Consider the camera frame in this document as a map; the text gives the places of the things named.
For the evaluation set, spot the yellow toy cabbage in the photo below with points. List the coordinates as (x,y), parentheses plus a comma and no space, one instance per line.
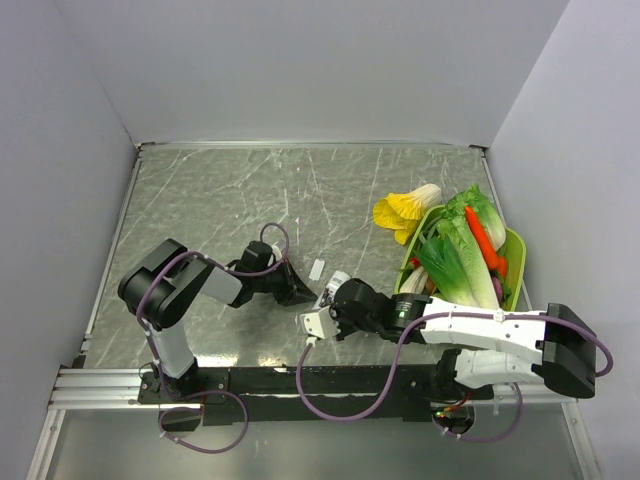
(402,212)

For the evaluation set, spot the green toy lettuce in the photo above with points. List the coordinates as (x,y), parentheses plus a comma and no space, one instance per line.
(453,260)

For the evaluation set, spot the green toy napa cabbage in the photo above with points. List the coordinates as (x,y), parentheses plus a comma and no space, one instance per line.
(487,214)

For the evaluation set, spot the green plastic basket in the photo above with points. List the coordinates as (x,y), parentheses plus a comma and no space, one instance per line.
(514,250)

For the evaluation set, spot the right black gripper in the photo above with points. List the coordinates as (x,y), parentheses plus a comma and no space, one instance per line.
(337,316)

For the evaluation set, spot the white battery cover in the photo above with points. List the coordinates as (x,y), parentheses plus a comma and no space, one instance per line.
(317,270)

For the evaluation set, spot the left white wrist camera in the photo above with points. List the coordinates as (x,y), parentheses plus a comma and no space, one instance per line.
(279,252)

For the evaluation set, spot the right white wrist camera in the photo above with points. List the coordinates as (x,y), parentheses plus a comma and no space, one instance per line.
(318,325)

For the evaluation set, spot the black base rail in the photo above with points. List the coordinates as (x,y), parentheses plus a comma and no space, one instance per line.
(270,393)

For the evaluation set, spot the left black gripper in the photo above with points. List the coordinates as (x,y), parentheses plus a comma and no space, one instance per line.
(295,289)

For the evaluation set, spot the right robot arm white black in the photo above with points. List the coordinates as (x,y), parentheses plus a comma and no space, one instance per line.
(554,347)

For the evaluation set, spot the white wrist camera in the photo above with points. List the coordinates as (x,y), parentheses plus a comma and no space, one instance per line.
(318,325)
(279,252)

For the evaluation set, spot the orange toy carrot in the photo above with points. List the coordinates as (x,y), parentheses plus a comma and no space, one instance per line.
(482,237)

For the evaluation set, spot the white remote control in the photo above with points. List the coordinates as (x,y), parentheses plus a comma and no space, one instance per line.
(336,281)

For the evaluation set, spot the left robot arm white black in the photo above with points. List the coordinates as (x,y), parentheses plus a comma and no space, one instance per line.
(160,289)

